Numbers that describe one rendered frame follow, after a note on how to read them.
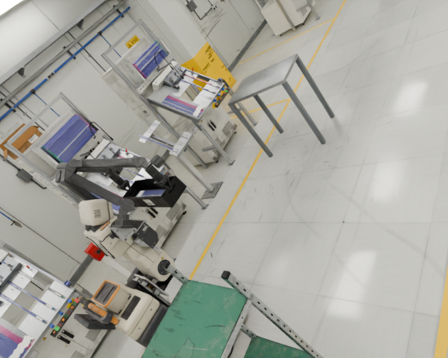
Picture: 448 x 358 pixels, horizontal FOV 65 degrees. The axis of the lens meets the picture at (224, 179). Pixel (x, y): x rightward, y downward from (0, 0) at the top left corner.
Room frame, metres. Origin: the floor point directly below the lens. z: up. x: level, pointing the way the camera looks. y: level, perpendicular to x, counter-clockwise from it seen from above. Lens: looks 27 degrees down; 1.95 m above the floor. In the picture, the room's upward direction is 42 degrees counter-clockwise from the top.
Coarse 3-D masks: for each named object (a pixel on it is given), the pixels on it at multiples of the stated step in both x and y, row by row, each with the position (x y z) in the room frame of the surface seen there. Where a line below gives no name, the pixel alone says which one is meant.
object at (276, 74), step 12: (288, 60) 3.18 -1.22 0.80; (300, 60) 3.17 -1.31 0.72; (264, 72) 3.40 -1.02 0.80; (276, 72) 3.16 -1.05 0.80; (288, 72) 2.98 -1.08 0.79; (240, 84) 3.64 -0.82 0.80; (252, 84) 3.37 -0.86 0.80; (264, 84) 3.15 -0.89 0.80; (276, 84) 2.96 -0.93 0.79; (288, 84) 2.92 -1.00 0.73; (312, 84) 3.16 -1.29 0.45; (240, 96) 3.35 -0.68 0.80; (252, 96) 3.19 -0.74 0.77; (264, 108) 3.68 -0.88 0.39; (300, 108) 2.91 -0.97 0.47; (324, 108) 3.18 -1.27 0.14; (240, 120) 3.44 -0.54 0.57; (276, 120) 3.69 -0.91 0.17; (312, 120) 2.92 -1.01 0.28; (252, 132) 3.41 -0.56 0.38; (264, 144) 3.43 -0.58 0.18
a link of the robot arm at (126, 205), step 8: (72, 168) 2.05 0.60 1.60; (72, 176) 2.04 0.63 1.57; (80, 176) 2.05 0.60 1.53; (80, 184) 2.03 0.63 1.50; (88, 184) 2.02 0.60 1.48; (96, 184) 2.03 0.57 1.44; (96, 192) 2.00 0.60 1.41; (104, 192) 1.99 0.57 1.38; (112, 192) 2.00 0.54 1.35; (112, 200) 1.97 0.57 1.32; (120, 200) 1.95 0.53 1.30; (128, 200) 1.94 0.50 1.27; (128, 208) 1.92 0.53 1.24
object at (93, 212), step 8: (88, 200) 2.15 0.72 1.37; (96, 200) 2.06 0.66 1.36; (104, 200) 2.07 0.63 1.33; (80, 208) 2.14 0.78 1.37; (88, 208) 2.03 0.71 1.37; (96, 208) 2.03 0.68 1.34; (104, 208) 2.04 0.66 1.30; (80, 216) 2.14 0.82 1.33; (88, 216) 2.02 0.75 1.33; (96, 216) 2.01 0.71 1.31; (104, 216) 2.02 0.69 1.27; (112, 216) 2.04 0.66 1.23; (88, 224) 2.06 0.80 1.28; (96, 224) 2.00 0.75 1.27
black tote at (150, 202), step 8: (136, 184) 2.57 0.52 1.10; (144, 184) 2.51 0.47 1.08; (152, 184) 2.41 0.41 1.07; (176, 184) 2.08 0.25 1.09; (184, 184) 2.10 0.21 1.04; (128, 192) 2.52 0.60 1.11; (136, 192) 2.54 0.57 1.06; (168, 192) 2.03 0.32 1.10; (176, 192) 2.05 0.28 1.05; (136, 200) 2.34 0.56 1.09; (144, 200) 2.24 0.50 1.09; (152, 200) 2.15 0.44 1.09; (160, 200) 2.06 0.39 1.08; (168, 200) 2.01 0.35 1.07; (176, 200) 2.03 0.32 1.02
